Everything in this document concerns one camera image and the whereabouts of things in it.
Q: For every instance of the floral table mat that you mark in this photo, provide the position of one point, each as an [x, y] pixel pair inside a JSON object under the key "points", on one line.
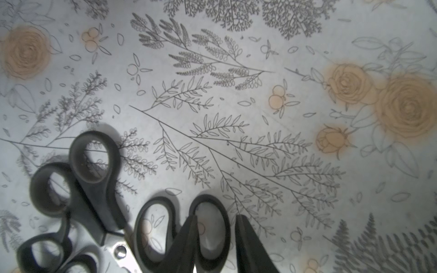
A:
{"points": [[315, 119]]}

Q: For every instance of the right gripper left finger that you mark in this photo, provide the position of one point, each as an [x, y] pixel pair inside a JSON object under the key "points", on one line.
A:
{"points": [[181, 256]]}

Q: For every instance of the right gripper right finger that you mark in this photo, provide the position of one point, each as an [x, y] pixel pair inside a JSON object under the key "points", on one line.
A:
{"points": [[251, 254]]}

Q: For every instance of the small black scissors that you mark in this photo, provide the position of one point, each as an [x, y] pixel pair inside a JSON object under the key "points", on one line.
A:
{"points": [[202, 264], [53, 253]]}

